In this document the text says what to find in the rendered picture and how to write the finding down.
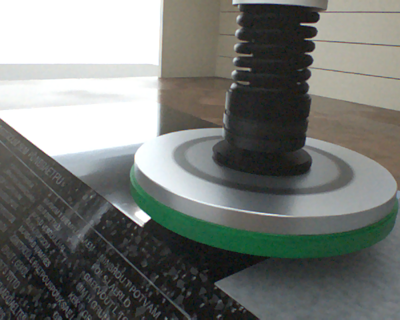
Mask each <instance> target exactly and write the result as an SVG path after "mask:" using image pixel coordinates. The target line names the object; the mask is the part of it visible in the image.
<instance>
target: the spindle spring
mask: <svg viewBox="0 0 400 320"><path fill-rule="evenodd" d="M274 7H300V8H311V7H303V6H295V5H276V4H242V5H238V8H239V10H240V11H241V12H243V13H242V14H240V15H239V16H238V17H237V24H238V25H239V26H241V27H244V28H241V29H238V30H237V31H236V33H235V35H236V38H237V39H238V40H240V41H246V42H244V43H237V44H236V45H235V51H236V52H237V53H238V54H244V55H251V54H296V57H236V58H234V60H233V63H234V65H235V66H237V67H246V68H259V69H294V72H286V73H270V72H251V71H243V70H235V71H234V72H233V73H232V78H234V80H237V81H248V82H258V83H292V86H286V87H266V86H253V85H246V84H240V83H239V82H236V83H233V84H232V85H231V87H230V89H232V90H234V91H237V92H240V93H246V94H250V95H260V96H268V97H296V96H300V95H303V94H305V93H307V92H308V90H309V85H308V82H306V80H308V79H309V78H310V76H311V72H310V70H308V68H306V67H308V66H310V65H311V64H312V63H313V58H312V56H311V55H308V54H306V53H311V52H313V50H314V49H315V43H314V42H312V41H311V40H308V39H312V38H314V37H315V36H316V35H317V34H318V30H317V29H316V27H312V26H308V25H301V26H300V27H254V24H260V23H316V22H318V21H319V20H320V14H318V13H317V12H316V11H255V9H258V8H274ZM253 39H298V42H252V40H253Z"/></svg>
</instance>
